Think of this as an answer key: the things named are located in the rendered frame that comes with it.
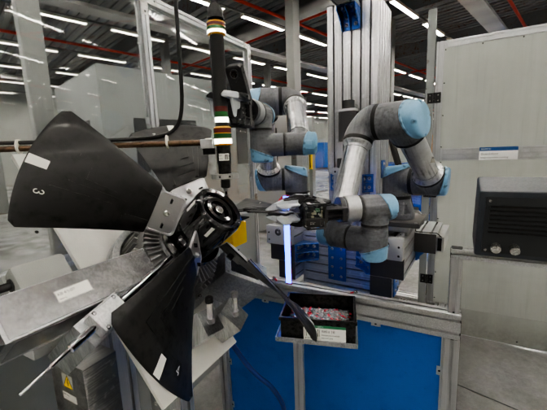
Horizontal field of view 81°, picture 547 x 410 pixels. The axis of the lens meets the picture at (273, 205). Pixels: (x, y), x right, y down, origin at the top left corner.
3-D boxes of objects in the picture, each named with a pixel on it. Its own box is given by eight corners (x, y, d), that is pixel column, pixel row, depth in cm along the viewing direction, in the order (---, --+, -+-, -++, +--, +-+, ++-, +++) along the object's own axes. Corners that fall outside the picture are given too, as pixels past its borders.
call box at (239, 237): (201, 247, 132) (199, 222, 130) (216, 241, 140) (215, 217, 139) (233, 252, 124) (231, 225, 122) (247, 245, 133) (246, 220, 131)
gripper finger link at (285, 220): (268, 220, 84) (303, 216, 85) (265, 214, 90) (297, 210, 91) (269, 231, 85) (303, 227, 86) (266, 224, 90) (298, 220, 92)
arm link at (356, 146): (343, 101, 109) (308, 240, 100) (374, 96, 102) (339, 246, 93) (356, 118, 118) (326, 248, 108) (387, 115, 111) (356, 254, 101)
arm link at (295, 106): (306, 107, 145) (317, 164, 107) (282, 109, 145) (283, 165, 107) (307, 81, 138) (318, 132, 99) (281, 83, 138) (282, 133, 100)
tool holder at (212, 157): (202, 180, 78) (199, 138, 76) (204, 178, 85) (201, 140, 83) (239, 178, 79) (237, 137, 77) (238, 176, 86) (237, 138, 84)
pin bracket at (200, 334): (176, 329, 78) (195, 312, 74) (193, 321, 83) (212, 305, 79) (186, 352, 77) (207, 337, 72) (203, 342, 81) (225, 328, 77)
